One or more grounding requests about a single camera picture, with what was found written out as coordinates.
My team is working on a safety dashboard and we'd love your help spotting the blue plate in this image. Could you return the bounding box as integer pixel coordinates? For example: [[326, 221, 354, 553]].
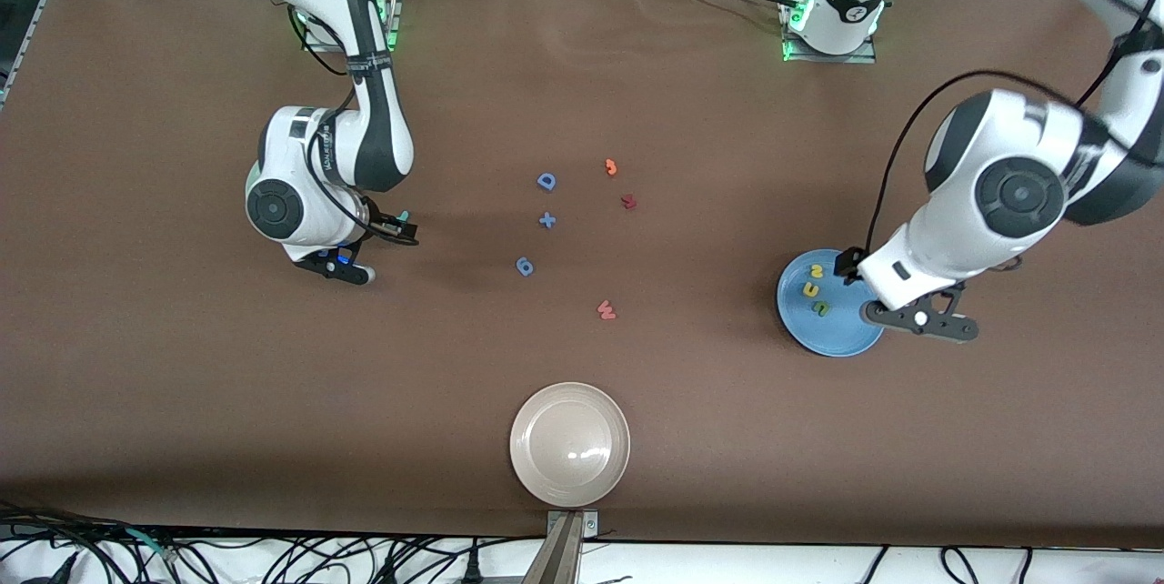
[[776, 248, 888, 358]]

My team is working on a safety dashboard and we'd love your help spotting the brown table cover sheet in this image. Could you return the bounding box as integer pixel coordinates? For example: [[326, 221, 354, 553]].
[[0, 0, 1164, 550]]

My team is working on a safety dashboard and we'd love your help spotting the beige plate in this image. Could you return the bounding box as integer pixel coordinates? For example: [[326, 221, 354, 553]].
[[509, 382, 631, 508]]

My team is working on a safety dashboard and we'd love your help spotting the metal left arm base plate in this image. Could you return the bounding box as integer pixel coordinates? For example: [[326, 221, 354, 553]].
[[780, 0, 878, 65]]

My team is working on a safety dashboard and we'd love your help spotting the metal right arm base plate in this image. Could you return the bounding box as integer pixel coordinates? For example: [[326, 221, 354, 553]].
[[300, 0, 402, 53]]

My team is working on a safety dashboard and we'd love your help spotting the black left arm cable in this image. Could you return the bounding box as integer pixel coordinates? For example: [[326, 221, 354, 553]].
[[864, 0, 1164, 257]]

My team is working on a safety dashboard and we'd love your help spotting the grey metal camera mount post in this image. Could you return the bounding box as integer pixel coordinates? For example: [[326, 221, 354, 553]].
[[522, 509, 601, 584]]

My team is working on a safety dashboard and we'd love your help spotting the teal cable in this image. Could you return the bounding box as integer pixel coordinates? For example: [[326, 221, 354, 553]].
[[123, 525, 178, 562]]

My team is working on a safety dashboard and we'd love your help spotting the grey table side rail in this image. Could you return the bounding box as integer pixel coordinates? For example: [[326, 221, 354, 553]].
[[0, 0, 57, 112]]

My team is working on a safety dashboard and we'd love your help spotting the black cable connector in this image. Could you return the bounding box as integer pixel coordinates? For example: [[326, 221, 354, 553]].
[[18, 552, 78, 584]]

